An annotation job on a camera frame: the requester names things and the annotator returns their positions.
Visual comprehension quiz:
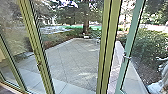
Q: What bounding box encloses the green framed glass door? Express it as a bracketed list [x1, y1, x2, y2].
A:
[0, 0, 148, 94]

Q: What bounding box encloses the metal door handle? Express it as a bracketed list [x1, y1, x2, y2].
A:
[122, 54, 132, 63]
[35, 59, 43, 72]

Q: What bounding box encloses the white outdoor bench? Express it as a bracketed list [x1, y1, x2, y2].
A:
[83, 33, 91, 40]

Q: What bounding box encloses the small grey outdoor bench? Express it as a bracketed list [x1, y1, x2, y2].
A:
[94, 37, 102, 46]

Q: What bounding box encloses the large tree trunk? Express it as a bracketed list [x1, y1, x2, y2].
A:
[82, 6, 91, 36]

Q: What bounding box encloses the long low garden hedge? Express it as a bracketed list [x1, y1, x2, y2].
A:
[36, 29, 86, 51]

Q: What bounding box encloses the green garden bush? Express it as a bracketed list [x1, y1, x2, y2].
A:
[118, 28, 168, 66]

